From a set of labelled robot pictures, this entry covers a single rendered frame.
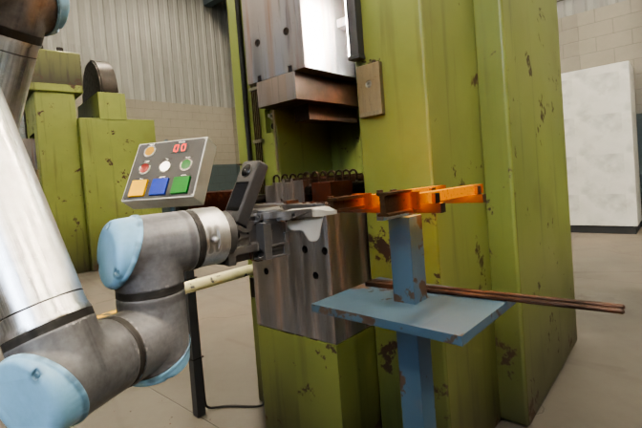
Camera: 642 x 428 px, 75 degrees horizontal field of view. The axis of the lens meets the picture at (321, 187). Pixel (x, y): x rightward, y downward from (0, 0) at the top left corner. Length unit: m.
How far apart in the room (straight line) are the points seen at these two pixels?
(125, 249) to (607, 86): 6.13
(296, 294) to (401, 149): 0.59
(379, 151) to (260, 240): 0.78
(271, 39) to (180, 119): 9.18
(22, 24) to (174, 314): 0.49
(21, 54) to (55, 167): 5.37
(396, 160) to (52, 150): 5.26
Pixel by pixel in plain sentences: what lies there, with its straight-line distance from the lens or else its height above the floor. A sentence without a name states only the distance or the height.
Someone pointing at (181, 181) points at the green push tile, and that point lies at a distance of 1.74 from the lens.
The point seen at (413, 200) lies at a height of 0.94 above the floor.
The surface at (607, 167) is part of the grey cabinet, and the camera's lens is 6.34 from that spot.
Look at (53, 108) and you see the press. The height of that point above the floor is 2.10.
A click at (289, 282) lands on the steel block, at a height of 0.65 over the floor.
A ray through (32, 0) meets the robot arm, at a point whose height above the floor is 1.29.
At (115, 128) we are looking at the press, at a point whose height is 1.84.
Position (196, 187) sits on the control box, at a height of 0.99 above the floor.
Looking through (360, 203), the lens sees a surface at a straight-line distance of 0.91.
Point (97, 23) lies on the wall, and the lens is 10.43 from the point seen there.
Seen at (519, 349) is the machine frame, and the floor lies 0.30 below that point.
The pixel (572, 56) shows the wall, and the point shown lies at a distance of 7.18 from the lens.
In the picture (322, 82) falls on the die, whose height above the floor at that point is 1.34.
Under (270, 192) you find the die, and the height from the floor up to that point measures 0.95.
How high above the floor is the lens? 1.00
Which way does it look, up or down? 2 degrees down
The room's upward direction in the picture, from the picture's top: 4 degrees counter-clockwise
